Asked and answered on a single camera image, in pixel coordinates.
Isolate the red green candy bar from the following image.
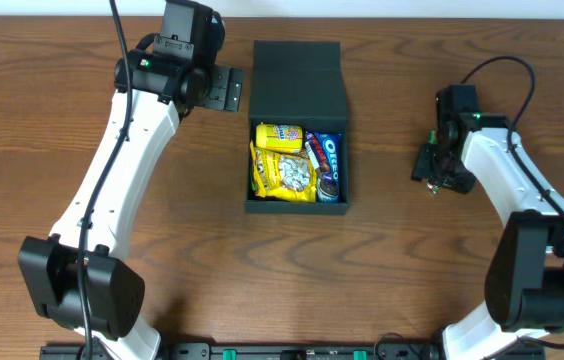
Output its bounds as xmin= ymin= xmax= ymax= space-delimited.
xmin=427 ymin=130 xmax=439 ymax=196

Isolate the black box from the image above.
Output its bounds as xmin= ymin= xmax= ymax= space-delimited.
xmin=245 ymin=40 xmax=350 ymax=215

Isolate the yellow Mentos bottle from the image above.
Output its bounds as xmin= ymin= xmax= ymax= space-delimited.
xmin=255 ymin=123 xmax=304 ymax=155

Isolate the yellow Hacks candy bag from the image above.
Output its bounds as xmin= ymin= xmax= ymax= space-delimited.
xmin=250 ymin=143 xmax=317 ymax=203

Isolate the purple Dairy Milk bar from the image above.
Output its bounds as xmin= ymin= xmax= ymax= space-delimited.
xmin=304 ymin=132 xmax=340 ymax=182

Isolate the blue Oreo cookie pack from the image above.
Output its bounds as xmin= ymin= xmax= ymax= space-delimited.
xmin=315 ymin=133 xmax=341 ymax=203

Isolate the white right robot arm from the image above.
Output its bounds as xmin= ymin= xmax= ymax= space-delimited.
xmin=412 ymin=110 xmax=564 ymax=359

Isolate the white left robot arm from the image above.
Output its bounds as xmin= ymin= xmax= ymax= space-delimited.
xmin=18 ymin=50 xmax=244 ymax=359

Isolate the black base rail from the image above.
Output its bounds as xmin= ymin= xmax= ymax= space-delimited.
xmin=39 ymin=342 xmax=546 ymax=360

